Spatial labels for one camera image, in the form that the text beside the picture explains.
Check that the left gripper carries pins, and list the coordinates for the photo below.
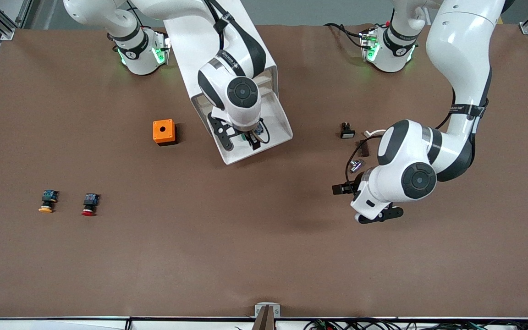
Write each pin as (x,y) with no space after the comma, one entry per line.
(354,186)

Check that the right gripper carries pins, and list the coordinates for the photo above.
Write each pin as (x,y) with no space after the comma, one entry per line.
(251,139)

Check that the brown terminal block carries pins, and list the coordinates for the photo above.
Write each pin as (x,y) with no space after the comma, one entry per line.
(364,149)

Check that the black white switch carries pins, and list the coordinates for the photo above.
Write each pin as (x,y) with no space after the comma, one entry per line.
(347,133)

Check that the white table edge rail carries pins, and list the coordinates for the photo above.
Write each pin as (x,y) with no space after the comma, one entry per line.
(62,324)

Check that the brown table cover sheet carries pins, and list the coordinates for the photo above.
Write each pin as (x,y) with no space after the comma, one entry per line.
(245,229)

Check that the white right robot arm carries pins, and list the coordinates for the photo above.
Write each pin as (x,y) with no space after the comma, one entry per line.
(241,91)

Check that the red push button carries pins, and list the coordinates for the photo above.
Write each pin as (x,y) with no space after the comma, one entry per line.
(90,200)

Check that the dark tapered post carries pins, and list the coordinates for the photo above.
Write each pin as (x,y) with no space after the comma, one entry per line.
(266,321)

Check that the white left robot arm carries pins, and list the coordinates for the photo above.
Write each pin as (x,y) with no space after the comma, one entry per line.
(461,55)

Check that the grey metal bracket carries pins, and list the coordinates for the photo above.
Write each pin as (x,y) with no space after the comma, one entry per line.
(260,310)

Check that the yellow push button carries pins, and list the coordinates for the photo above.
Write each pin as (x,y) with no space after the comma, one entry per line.
(48,198)

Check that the orange box with hole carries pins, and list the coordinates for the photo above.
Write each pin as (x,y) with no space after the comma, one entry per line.
(157,135)

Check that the small purple metal part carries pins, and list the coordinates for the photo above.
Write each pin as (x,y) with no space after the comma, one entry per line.
(355,166)

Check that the white curved pipe clamp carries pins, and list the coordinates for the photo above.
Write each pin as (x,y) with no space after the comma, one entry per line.
(369,133)

